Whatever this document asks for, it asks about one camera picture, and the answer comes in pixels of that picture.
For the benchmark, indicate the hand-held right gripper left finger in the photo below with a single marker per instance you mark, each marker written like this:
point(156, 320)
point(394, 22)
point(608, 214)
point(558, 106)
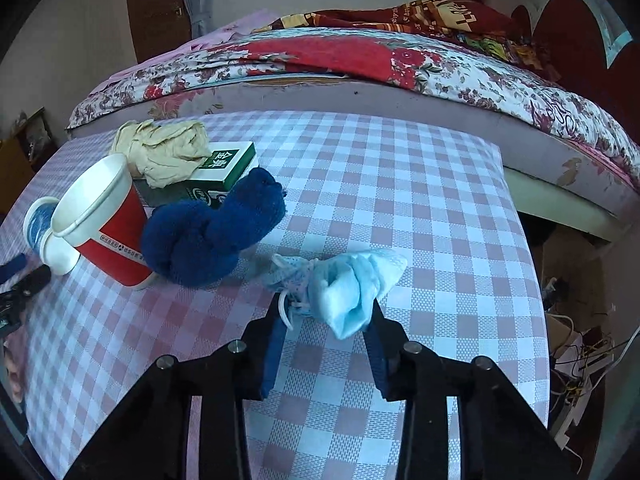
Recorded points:
point(274, 355)

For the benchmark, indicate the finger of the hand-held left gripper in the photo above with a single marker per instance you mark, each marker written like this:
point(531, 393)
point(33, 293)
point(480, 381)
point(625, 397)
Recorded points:
point(30, 282)
point(12, 267)

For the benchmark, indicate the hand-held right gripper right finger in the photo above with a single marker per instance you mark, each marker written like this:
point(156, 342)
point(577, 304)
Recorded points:
point(376, 360)

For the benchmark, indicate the white blue patterned paper cup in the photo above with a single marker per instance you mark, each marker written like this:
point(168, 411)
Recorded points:
point(37, 225)

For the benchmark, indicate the light blue face mask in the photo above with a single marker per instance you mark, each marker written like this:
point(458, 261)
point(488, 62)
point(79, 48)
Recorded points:
point(345, 285)

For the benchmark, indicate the red paper cup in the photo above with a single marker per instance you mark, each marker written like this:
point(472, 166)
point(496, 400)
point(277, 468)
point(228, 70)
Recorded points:
point(120, 240)

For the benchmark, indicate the dark blue knotted cloth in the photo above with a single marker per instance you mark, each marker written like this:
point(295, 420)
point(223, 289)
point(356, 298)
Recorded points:
point(200, 240)

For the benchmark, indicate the beige cloth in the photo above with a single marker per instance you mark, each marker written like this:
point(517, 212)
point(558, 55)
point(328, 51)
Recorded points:
point(160, 150)

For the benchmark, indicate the green box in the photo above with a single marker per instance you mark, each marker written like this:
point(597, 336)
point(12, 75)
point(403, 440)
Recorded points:
point(225, 165)

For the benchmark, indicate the person's left hand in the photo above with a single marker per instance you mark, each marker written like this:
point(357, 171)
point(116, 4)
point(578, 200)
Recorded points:
point(10, 370)

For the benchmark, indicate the brown wooden cabinet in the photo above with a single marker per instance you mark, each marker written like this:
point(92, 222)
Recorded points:
point(15, 165)

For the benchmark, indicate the purple checkered tablecloth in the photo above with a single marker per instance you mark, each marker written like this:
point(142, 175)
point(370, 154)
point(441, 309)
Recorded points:
point(400, 200)

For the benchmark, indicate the white router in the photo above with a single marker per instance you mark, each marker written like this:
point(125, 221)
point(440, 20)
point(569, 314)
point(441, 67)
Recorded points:
point(570, 420)

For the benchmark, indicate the bed with floral blanket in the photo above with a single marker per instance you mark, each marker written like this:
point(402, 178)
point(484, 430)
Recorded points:
point(550, 175)

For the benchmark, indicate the brown wooden door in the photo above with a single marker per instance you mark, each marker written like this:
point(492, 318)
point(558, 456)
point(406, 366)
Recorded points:
point(155, 10)

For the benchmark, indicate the bed with floral cover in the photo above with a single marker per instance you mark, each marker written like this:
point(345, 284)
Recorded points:
point(450, 75)

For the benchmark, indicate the pink bed sheet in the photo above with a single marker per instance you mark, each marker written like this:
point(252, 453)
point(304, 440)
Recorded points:
point(240, 22)

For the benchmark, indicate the dark red printed blanket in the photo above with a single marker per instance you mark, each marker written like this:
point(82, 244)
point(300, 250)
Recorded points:
point(400, 15)

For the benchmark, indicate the red heart-shaped headboard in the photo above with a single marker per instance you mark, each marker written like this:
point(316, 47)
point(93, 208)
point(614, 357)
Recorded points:
point(575, 25)

